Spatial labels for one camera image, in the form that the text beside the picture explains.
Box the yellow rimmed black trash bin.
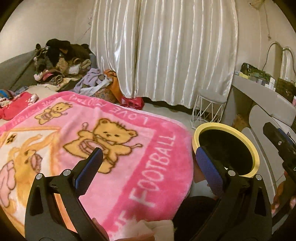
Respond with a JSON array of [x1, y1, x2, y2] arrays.
[[192, 123, 260, 178]]

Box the person's right hand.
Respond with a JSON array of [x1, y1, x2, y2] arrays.
[[271, 181, 295, 215]]

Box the white chair back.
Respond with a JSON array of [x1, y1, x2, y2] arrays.
[[240, 101, 295, 200]]

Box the white dressing table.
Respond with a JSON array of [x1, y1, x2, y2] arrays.
[[222, 74, 295, 127]]

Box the silver framed vanity mirror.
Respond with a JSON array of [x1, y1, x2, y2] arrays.
[[262, 41, 295, 84]]

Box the dark cosmetics bag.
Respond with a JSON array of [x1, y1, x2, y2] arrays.
[[240, 63, 271, 81]]

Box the pink teddy bear blanket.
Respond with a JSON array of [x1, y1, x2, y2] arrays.
[[1, 91, 193, 240]]

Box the colourful patterned pillow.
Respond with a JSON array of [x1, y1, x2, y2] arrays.
[[1, 91, 39, 121]]

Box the floral fabric laundry basket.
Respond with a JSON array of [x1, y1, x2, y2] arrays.
[[92, 86, 117, 103]]

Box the lilac and white clothes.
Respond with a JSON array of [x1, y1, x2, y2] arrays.
[[73, 68, 112, 96]]

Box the red plastic basket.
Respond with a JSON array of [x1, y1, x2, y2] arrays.
[[121, 96, 144, 110]]

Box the orange fabric bag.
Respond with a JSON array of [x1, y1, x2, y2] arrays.
[[104, 69, 123, 104]]

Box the grey headboard cushion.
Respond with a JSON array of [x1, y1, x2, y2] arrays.
[[0, 51, 37, 91]]

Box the cream satin curtain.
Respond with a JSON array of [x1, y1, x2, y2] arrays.
[[90, 1, 238, 108]]

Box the pile of dark clothes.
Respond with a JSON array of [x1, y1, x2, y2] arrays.
[[33, 39, 94, 85]]

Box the white wire frame stool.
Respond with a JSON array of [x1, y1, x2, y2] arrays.
[[191, 89, 227, 129]]

